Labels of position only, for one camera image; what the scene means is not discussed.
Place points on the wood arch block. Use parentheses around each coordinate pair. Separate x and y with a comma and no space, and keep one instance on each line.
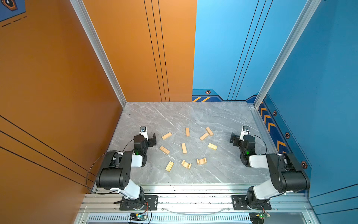
(186,164)
(201,161)

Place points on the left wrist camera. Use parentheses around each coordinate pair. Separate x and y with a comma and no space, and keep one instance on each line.
(143,132)

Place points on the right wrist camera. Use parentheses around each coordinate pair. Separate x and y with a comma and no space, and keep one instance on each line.
(244,131)

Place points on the aluminium rail frame front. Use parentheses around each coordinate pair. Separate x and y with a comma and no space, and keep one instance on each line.
(195,204)

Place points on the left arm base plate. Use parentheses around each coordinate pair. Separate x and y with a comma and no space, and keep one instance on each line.
(151,202)

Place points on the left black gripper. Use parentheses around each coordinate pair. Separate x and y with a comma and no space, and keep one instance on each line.
(151,141)

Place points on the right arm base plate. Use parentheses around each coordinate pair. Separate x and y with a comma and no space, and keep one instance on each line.
(240,203)

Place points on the right aluminium corner post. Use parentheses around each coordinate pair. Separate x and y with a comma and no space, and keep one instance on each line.
(295,34)

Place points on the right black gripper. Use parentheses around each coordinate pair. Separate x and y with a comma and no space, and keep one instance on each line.
(235,140)

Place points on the left green circuit board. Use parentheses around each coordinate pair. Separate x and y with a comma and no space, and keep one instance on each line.
(138,218)

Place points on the ribbed wood block right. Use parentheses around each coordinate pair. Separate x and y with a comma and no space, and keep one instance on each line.
(212,146)

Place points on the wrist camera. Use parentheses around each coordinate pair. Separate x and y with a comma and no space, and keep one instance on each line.
(143,132)
(244,131)

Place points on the aluminium corner post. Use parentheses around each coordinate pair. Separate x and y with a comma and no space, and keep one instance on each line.
(87,24)
(295,34)

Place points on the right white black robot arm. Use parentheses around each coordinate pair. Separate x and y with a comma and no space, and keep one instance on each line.
(286,175)

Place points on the green circuit board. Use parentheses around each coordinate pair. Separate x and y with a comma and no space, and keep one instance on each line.
(258,218)
(138,218)

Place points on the right green circuit board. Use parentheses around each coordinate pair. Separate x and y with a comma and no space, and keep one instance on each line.
(258,218)

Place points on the wood block angled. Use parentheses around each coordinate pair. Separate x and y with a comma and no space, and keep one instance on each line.
(204,136)

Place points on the left aluminium corner post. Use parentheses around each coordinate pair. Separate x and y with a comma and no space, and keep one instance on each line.
(87,24)

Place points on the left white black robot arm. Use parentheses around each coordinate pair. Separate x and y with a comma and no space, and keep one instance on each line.
(115,171)

